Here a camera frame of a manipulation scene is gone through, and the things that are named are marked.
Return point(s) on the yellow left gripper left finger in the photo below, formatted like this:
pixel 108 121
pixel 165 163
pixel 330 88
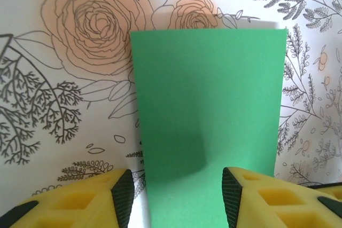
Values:
pixel 80 206

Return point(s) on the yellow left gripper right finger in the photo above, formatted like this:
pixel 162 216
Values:
pixel 267 206

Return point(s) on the green paper sheet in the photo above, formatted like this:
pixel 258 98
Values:
pixel 208 105

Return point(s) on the floral tablecloth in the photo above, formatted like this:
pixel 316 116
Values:
pixel 66 78

